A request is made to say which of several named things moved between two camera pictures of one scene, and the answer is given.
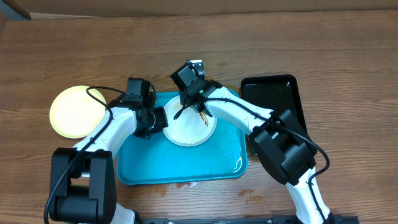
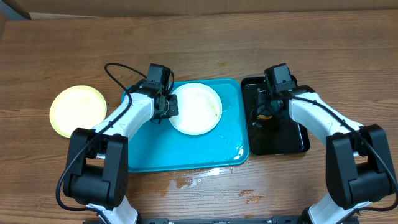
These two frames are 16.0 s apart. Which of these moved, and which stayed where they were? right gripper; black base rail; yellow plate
Moved: right gripper
Stayed: black base rail; yellow plate
